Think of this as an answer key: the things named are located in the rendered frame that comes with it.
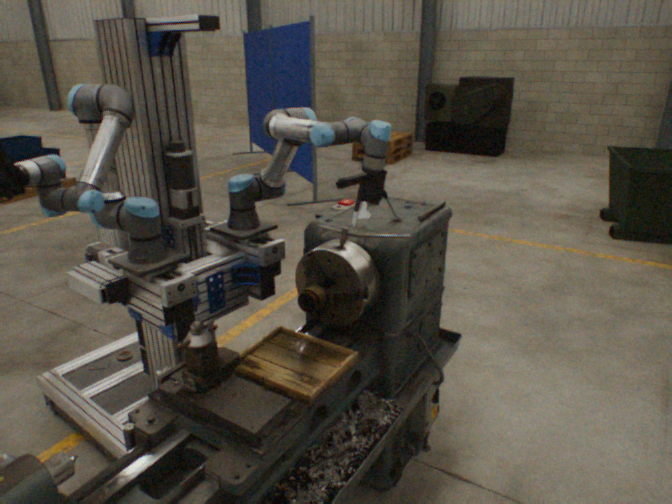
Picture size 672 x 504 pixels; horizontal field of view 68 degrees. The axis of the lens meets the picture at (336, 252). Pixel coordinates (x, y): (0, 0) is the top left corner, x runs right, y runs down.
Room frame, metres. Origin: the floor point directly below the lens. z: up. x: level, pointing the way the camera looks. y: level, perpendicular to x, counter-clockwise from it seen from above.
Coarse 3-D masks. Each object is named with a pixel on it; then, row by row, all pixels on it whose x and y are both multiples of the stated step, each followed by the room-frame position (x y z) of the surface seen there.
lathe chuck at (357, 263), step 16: (304, 256) 1.76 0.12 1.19; (320, 256) 1.72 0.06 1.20; (336, 256) 1.68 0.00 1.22; (352, 256) 1.69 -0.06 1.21; (304, 272) 1.76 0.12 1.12; (336, 272) 1.68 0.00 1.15; (352, 272) 1.65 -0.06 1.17; (368, 272) 1.68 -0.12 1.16; (304, 288) 1.76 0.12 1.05; (368, 288) 1.65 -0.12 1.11; (336, 304) 1.69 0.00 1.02; (352, 304) 1.64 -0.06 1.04; (368, 304) 1.66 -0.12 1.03; (320, 320) 1.72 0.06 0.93; (336, 320) 1.68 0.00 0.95; (352, 320) 1.64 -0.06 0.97
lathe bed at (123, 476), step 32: (256, 384) 1.41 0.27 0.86; (352, 384) 1.61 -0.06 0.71; (320, 416) 1.42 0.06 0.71; (160, 448) 1.11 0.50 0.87; (192, 448) 1.14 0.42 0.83; (288, 448) 1.23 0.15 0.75; (96, 480) 1.00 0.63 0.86; (128, 480) 0.99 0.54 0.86; (160, 480) 1.09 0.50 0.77; (192, 480) 1.00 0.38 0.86; (256, 480) 1.10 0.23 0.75
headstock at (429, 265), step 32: (320, 224) 1.95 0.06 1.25; (352, 224) 1.94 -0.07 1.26; (384, 224) 1.94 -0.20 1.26; (416, 224) 1.94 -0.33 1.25; (448, 224) 2.21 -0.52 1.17; (384, 256) 1.75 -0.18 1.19; (416, 256) 1.86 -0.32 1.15; (384, 288) 1.75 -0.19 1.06; (416, 288) 1.90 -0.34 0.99; (384, 320) 1.74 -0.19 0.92
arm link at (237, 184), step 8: (240, 176) 2.22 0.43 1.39; (248, 176) 2.21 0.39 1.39; (232, 184) 2.16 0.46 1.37; (240, 184) 2.15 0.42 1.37; (248, 184) 2.16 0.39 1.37; (256, 184) 2.20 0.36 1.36; (232, 192) 2.16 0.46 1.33; (240, 192) 2.15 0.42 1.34; (248, 192) 2.16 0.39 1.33; (256, 192) 2.18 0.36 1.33; (232, 200) 2.16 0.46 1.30; (240, 200) 2.15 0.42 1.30; (248, 200) 2.16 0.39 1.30; (256, 200) 2.20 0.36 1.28; (240, 208) 2.15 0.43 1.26
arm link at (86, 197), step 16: (112, 96) 1.77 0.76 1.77; (128, 96) 1.81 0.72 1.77; (112, 112) 1.73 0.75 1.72; (128, 112) 1.76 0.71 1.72; (112, 128) 1.71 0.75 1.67; (96, 144) 1.66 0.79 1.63; (112, 144) 1.68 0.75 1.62; (96, 160) 1.62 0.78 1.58; (112, 160) 1.67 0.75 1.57; (80, 176) 1.59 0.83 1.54; (96, 176) 1.59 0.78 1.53; (64, 192) 1.56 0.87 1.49; (80, 192) 1.54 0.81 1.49; (96, 192) 1.55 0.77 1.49; (64, 208) 1.55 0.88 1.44; (80, 208) 1.53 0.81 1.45; (96, 208) 1.54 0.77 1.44
